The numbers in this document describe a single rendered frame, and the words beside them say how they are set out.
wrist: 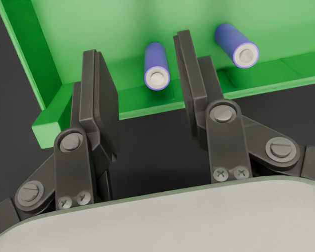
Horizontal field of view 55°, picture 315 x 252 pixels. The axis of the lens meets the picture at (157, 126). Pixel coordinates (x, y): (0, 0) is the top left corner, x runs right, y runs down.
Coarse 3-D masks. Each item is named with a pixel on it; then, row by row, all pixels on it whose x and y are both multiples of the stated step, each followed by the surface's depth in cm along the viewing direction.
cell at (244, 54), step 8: (224, 24) 25; (216, 32) 25; (224, 32) 23; (232, 32) 22; (240, 32) 22; (216, 40) 25; (224, 40) 22; (232, 40) 21; (240, 40) 20; (248, 40) 20; (224, 48) 22; (232, 48) 20; (240, 48) 20; (248, 48) 20; (256, 48) 20; (232, 56) 20; (240, 56) 20; (248, 56) 20; (256, 56) 20; (240, 64) 20; (248, 64) 20
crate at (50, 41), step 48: (0, 0) 19; (48, 0) 24; (96, 0) 24; (144, 0) 24; (192, 0) 24; (240, 0) 24; (288, 0) 24; (48, 48) 26; (96, 48) 26; (144, 48) 26; (288, 48) 26; (48, 96) 24; (144, 96) 26; (240, 96) 23; (48, 144) 22
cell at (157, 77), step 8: (152, 48) 24; (160, 48) 24; (152, 56) 22; (160, 56) 22; (144, 64) 23; (152, 64) 21; (160, 64) 21; (144, 72) 21; (152, 72) 21; (160, 72) 21; (168, 72) 21; (144, 80) 21; (152, 80) 21; (160, 80) 21; (168, 80) 21; (152, 88) 21; (160, 88) 21
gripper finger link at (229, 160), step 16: (208, 112) 10; (224, 112) 10; (240, 112) 10; (208, 128) 10; (224, 128) 10; (240, 128) 10; (208, 144) 10; (224, 144) 10; (240, 144) 9; (208, 160) 12; (224, 160) 9; (240, 160) 9; (224, 176) 9; (240, 176) 9
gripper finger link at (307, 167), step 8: (304, 152) 10; (312, 152) 10; (304, 160) 10; (312, 160) 10; (264, 168) 10; (296, 168) 10; (304, 168) 9; (312, 168) 9; (296, 176) 10; (304, 176) 9; (312, 176) 9
